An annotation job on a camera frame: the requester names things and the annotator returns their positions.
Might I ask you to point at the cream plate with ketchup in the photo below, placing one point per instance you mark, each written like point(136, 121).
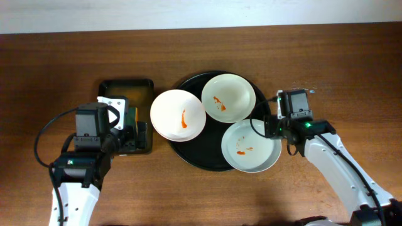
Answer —
point(228, 98)

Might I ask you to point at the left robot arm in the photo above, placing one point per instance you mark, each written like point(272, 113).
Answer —
point(77, 175)

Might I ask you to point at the grey-white plate with ketchup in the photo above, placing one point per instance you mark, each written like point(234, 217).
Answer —
point(245, 150)

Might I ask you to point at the black rectangular water tray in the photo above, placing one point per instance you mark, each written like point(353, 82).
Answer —
point(137, 93)

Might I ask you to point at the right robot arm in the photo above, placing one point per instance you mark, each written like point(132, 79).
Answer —
point(365, 201)

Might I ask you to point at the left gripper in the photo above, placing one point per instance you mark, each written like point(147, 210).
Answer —
point(140, 134)

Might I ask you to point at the green and orange sponge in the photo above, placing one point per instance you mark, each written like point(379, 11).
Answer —
point(132, 116)

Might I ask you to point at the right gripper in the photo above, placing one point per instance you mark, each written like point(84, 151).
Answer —
point(270, 126)

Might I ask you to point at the white plate with ketchup streak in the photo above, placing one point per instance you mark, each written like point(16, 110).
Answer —
point(178, 115)

